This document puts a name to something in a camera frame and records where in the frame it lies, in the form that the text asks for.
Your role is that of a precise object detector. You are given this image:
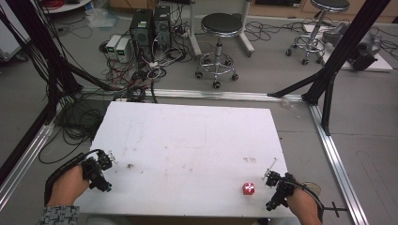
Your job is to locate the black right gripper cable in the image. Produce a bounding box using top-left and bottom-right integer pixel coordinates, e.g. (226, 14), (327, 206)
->
(285, 178), (325, 221)

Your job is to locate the white table leg frame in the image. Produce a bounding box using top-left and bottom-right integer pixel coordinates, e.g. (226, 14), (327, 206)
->
(187, 0), (256, 60)

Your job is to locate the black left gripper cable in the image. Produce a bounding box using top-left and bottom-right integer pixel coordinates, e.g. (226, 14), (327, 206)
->
(43, 148), (102, 206)

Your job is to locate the clear plastic bag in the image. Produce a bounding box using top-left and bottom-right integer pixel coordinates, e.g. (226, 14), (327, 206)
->
(84, 7), (120, 30)

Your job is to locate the person's left hand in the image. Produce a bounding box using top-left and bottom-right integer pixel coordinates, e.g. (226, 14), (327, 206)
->
(46, 164), (90, 208)

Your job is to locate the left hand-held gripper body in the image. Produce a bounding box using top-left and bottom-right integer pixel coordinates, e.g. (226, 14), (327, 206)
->
(82, 149), (114, 193)

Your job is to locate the grey machine on white board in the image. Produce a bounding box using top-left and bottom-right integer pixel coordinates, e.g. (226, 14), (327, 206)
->
(302, 22), (394, 73)

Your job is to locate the aluminium floor rail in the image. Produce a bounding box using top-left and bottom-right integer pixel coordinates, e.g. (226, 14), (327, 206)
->
(307, 102), (371, 225)
(0, 104), (62, 212)
(79, 87), (305, 103)

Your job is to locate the black cable bundle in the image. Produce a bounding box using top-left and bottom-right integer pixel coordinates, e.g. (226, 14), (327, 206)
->
(38, 97), (106, 165)

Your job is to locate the white bench power supply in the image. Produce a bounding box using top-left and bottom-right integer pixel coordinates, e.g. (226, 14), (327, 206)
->
(105, 34), (122, 60)
(115, 37), (131, 64)

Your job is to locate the red die with white dots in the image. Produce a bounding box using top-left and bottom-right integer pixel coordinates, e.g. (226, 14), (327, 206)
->
(242, 182), (256, 196)

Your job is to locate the patterned grey sleeve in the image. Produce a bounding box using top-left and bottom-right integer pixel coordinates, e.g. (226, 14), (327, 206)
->
(37, 204), (81, 225)

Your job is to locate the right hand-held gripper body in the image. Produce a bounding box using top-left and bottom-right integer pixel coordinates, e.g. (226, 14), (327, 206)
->
(265, 170), (297, 212)

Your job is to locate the large black computer tower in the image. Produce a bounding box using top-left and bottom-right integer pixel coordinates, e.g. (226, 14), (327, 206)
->
(129, 8), (155, 63)

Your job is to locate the tangle of floor cables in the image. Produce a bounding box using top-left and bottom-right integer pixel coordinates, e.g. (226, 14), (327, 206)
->
(98, 6), (195, 104)

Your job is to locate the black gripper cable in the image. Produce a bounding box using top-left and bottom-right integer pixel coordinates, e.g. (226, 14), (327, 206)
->
(285, 178), (325, 221)
(43, 148), (102, 206)

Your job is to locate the slim black computer tower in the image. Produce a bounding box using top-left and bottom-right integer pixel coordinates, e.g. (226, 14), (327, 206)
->
(152, 5), (173, 53)

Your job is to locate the black round stool chrome base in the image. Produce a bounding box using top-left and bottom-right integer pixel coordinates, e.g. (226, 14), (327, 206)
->
(284, 0), (351, 67)
(194, 12), (249, 90)

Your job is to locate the person's right hand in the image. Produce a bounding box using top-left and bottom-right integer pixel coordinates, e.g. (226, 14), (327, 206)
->
(285, 187), (324, 225)

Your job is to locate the black metal frame post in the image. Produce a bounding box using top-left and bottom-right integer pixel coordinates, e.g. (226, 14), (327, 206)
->
(267, 0), (392, 137)
(0, 0), (120, 186)

